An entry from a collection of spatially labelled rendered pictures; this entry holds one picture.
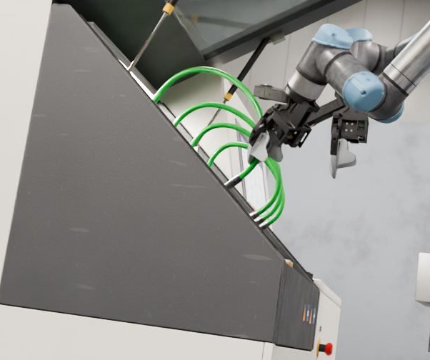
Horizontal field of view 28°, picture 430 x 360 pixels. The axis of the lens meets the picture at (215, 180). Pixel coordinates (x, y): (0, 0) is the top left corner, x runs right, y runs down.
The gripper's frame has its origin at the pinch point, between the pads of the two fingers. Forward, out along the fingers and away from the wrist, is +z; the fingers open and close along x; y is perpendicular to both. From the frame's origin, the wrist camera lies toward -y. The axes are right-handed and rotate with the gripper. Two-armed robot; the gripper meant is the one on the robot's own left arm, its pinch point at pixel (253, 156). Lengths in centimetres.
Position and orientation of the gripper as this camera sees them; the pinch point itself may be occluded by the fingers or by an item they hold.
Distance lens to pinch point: 195.9
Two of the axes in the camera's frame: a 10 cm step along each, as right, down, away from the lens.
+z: -4.4, 7.5, 5.0
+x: 7.5, 0.0, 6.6
